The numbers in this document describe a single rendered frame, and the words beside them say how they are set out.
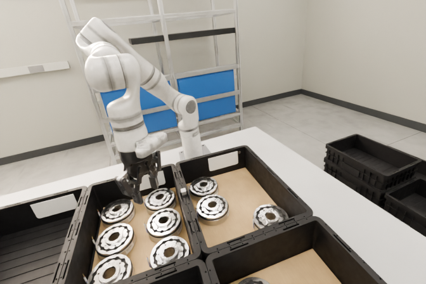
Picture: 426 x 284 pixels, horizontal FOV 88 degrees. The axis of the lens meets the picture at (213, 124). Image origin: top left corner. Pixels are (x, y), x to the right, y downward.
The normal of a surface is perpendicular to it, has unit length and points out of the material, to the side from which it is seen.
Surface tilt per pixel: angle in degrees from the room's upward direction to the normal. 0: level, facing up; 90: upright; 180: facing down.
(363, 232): 0
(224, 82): 90
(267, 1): 90
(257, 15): 90
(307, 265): 0
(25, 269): 0
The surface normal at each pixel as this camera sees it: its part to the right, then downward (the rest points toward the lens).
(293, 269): -0.09, -0.91
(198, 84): 0.38, 0.34
